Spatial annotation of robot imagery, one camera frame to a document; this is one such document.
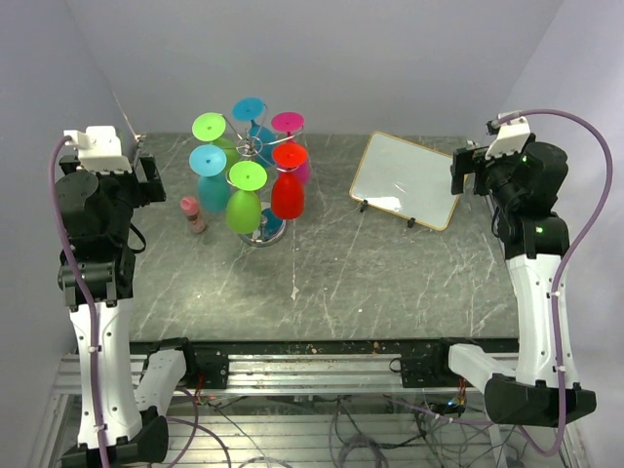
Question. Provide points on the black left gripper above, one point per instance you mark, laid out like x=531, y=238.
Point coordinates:
x=144, y=190

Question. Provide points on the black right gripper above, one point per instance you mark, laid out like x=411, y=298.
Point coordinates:
x=469, y=161

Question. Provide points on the green plastic wine glass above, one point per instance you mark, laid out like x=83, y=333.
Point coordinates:
x=210, y=128

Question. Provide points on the blue plastic wine glass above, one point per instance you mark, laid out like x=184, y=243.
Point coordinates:
x=259, y=140

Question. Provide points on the red plastic wine glass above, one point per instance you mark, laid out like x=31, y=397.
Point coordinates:
x=287, y=195

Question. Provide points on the pink plastic wine glass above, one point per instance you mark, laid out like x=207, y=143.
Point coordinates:
x=291, y=124

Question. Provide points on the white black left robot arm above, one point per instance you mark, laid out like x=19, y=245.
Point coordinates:
x=122, y=424

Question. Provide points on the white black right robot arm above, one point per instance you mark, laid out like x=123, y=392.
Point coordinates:
x=544, y=388

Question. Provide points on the chrome wine glass rack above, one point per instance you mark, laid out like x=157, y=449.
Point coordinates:
x=271, y=229

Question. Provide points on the pink capped spice bottle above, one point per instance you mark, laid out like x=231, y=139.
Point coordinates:
x=191, y=209

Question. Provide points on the yellow framed whiteboard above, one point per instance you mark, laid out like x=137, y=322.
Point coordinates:
x=405, y=179

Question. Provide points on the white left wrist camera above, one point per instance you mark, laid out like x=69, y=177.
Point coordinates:
x=99, y=150

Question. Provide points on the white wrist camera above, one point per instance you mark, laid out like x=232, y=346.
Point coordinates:
x=99, y=150
x=511, y=136

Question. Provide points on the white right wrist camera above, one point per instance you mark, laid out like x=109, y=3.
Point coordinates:
x=511, y=136

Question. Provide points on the aluminium mounting rail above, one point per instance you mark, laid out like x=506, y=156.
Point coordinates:
x=321, y=374

